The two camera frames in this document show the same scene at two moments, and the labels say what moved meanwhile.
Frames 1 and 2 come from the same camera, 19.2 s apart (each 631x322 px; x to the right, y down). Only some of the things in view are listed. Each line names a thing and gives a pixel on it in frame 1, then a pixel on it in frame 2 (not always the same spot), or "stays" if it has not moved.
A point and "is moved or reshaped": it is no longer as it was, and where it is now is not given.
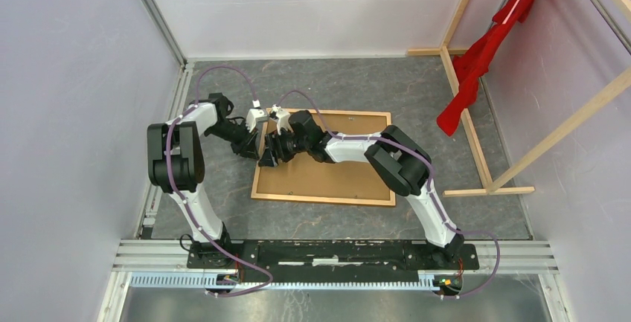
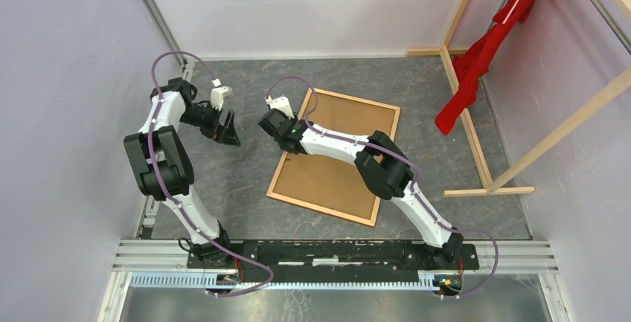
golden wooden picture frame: [307, 178] is moved or reshaped
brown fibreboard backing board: [303, 176] is moved or reshaped
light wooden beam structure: [492, 188] stays
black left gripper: [247, 147] → [222, 134]
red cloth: [472, 63] stays
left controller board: [226, 279] stays
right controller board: [449, 284] stays
